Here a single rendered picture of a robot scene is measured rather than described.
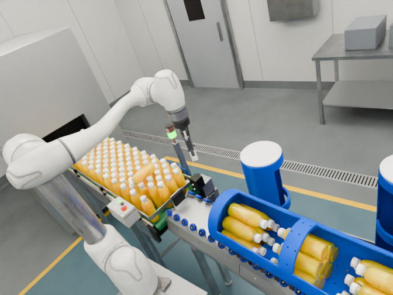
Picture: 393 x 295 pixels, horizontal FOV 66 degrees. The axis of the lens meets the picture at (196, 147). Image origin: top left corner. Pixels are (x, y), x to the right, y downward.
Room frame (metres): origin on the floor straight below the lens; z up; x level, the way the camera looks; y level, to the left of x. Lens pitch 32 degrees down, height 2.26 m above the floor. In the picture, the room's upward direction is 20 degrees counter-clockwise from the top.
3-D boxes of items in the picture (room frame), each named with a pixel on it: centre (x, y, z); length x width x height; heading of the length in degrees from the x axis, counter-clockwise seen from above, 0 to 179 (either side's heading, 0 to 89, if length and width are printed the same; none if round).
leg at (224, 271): (1.49, 0.12, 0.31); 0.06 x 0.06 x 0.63; 35
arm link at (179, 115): (1.19, 0.03, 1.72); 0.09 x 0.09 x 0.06
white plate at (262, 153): (1.62, -0.39, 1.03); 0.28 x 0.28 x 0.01
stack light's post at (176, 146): (2.02, 0.14, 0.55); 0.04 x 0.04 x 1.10; 35
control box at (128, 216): (1.50, 0.57, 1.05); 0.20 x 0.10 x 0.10; 35
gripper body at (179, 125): (1.19, 0.03, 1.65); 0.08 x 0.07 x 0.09; 178
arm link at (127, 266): (0.88, 0.44, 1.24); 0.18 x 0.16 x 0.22; 34
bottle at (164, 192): (1.59, 0.30, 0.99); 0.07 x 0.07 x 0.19
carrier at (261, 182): (1.62, -0.39, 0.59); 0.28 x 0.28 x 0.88
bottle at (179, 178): (1.67, 0.18, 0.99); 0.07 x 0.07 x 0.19
